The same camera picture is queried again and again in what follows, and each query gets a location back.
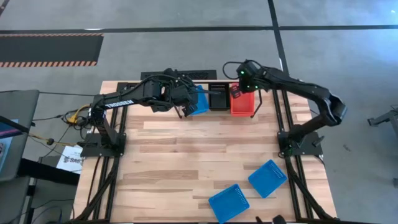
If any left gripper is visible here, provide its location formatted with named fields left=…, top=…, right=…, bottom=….
left=172, top=81, right=222, bottom=118

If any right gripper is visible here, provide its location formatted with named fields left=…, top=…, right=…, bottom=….
left=230, top=77, right=259, bottom=99

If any blue plastic basket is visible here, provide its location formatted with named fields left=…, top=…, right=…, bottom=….
left=208, top=183, right=251, bottom=224
left=190, top=85, right=210, bottom=116
left=248, top=159, right=288, bottom=199

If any black perforated metal strip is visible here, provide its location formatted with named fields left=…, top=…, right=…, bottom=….
left=140, top=69, right=218, bottom=81

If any white printed paper sheet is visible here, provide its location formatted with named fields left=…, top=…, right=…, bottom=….
left=56, top=144, right=84, bottom=174

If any black metal stand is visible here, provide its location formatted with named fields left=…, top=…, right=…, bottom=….
left=367, top=107, right=398, bottom=133

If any black mat with hazard stripes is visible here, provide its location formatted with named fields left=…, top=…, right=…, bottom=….
left=0, top=33, right=104, bottom=68

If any black desk base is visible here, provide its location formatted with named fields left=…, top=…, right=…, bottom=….
left=0, top=157, right=81, bottom=224

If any grey desk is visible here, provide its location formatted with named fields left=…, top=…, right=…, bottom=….
left=0, top=90, right=40, bottom=182

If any computer monitor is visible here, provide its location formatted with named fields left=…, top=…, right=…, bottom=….
left=0, top=114, right=32, bottom=175

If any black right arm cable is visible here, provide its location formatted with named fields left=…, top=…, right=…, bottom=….
left=222, top=61, right=242, bottom=80

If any thin black metal shelf frame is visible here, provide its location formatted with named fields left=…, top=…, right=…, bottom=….
left=173, top=68, right=264, bottom=121

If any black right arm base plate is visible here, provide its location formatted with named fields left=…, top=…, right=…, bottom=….
left=277, top=131, right=325, bottom=156

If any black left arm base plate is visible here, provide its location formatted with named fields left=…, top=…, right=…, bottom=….
left=81, top=133, right=127, bottom=157

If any black aluminium table frame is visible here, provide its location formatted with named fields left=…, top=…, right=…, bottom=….
left=70, top=80, right=339, bottom=224

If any yellow cable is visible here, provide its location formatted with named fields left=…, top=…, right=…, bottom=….
left=29, top=104, right=94, bottom=147

